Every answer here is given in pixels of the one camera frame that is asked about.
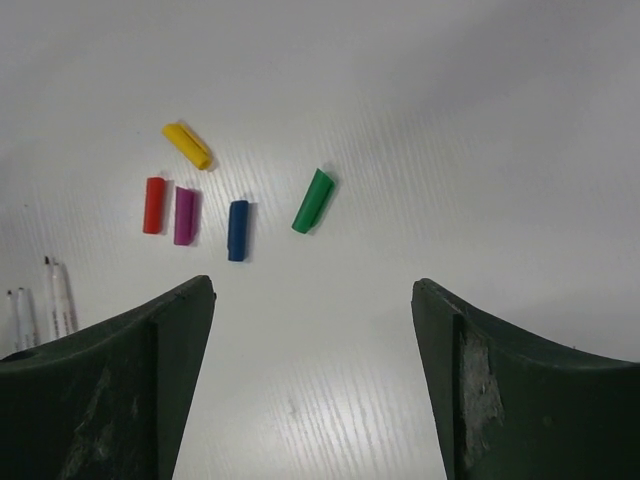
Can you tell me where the yellow-ended white pen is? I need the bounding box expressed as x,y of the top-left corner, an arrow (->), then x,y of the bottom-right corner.
52,263 -> 77,337

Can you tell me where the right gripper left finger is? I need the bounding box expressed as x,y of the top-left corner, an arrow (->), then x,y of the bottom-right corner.
1,275 -> 216,479

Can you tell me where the green pen cap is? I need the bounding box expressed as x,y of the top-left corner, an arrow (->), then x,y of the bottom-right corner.
291,169 -> 335,234

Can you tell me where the red pen cap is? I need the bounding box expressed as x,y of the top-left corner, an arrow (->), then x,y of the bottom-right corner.
142,177 -> 166,235

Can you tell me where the green-ended white pen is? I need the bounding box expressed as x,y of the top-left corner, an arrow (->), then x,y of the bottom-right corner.
17,288 -> 39,349

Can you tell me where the purple-ended white pen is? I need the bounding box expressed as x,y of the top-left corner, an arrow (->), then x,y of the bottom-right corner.
6,290 -> 24,352

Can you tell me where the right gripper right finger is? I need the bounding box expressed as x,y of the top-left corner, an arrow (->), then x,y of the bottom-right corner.
411,279 -> 639,479

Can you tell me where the blue pen cap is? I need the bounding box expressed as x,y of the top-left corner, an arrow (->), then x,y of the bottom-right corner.
227,200 -> 250,262

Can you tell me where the red-ended white pen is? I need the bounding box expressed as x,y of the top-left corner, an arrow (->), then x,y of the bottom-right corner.
44,256 -> 60,341

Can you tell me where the purple pen cap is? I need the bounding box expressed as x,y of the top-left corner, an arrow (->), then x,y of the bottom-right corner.
174,187 -> 197,246

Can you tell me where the yellow pen cap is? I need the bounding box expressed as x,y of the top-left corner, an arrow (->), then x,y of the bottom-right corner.
162,122 -> 214,171

